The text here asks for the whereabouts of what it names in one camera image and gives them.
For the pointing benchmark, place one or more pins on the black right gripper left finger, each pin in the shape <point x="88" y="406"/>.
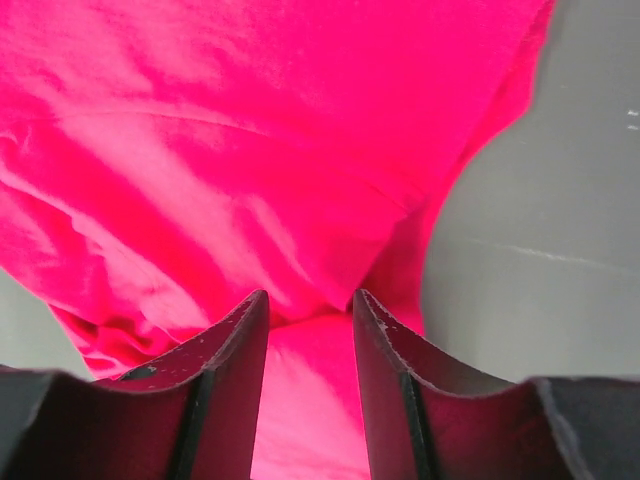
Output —
<point x="190" y="413"/>

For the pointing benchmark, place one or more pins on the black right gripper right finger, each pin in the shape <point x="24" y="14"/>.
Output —
<point x="428" y="415"/>

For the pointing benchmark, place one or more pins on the crimson red t shirt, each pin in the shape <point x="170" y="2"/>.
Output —
<point x="161" y="160"/>

